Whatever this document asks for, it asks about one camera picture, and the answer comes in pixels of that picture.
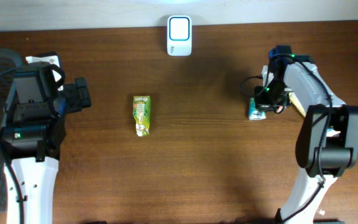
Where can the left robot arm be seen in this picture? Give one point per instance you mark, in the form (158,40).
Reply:
(32,131)

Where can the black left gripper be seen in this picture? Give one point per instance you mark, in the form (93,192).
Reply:
(74,94)

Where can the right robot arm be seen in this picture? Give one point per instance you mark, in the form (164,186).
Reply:
(327,144)

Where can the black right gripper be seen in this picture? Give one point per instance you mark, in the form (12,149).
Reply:
(262,98)

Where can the green juice carton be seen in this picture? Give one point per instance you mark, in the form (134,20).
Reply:
(142,114)

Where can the teal tissue pack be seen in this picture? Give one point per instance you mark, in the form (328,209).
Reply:
(254,114)

